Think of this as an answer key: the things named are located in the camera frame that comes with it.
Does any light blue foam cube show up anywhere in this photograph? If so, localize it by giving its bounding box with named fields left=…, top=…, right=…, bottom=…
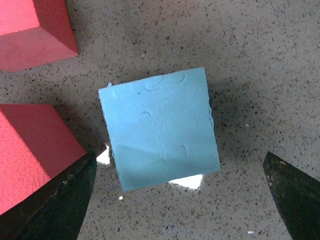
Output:
left=98, top=67, right=220, bottom=191

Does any dark red foam cube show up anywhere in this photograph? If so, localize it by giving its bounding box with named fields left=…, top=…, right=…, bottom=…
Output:
left=0, top=0, right=79, bottom=72

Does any bright red foam cube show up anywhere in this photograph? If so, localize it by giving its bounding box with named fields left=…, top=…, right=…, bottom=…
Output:
left=0, top=104, right=86, bottom=214

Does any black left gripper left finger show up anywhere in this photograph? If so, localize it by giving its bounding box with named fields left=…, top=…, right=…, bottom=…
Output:
left=0, top=152, right=97, bottom=240

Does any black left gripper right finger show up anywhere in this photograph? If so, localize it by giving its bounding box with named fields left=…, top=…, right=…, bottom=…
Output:
left=263, top=152, right=320, bottom=240

